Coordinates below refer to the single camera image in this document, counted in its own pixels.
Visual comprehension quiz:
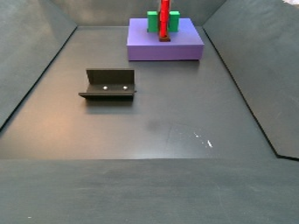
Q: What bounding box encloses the black angled holder stand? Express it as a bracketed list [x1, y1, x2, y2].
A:
[79, 68, 137, 100]

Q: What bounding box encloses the brown L-shaped bracket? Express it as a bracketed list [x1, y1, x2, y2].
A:
[157, 0, 173, 43]

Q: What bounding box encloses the red peg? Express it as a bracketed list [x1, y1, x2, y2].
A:
[159, 0, 173, 39]

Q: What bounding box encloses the green block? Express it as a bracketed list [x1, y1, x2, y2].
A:
[147, 11, 181, 32]

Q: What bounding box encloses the purple base board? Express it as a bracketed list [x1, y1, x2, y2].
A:
[126, 18, 205, 61]

